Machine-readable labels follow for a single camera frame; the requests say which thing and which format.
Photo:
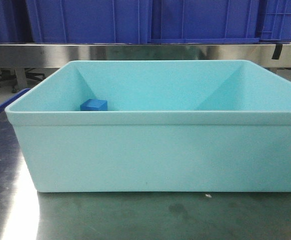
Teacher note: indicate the blue crate upper left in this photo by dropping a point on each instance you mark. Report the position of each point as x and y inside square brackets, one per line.
[14, 22]

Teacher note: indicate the black office chair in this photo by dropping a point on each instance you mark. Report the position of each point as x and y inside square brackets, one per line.
[19, 77]

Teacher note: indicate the blue crate upper middle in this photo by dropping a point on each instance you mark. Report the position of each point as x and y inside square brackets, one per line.
[143, 21]

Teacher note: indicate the blue crate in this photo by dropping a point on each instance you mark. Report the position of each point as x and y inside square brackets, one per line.
[14, 22]
[143, 21]
[274, 21]

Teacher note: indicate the blue bin edge left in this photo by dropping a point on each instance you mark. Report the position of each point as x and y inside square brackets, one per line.
[10, 100]

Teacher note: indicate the small blue cube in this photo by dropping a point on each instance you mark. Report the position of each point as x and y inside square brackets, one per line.
[94, 105]

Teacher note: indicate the steel shelf rail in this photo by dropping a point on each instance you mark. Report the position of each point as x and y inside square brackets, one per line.
[57, 55]

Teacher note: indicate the black tape strip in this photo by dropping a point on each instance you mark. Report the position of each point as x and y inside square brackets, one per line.
[277, 51]

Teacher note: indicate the blue crate upper right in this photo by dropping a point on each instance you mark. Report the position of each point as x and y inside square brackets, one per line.
[274, 21]

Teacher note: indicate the light teal plastic tub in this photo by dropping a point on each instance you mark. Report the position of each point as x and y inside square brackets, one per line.
[170, 126]

